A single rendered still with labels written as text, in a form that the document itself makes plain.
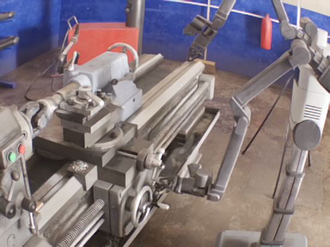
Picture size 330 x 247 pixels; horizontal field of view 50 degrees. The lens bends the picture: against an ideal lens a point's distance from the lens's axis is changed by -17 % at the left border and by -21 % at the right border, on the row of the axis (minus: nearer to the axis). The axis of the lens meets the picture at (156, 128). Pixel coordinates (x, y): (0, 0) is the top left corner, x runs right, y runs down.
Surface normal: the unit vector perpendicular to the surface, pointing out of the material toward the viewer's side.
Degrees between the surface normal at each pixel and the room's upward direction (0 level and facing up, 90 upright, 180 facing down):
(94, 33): 90
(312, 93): 90
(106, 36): 90
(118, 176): 90
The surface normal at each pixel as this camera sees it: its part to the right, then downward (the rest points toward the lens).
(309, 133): -0.21, 0.43
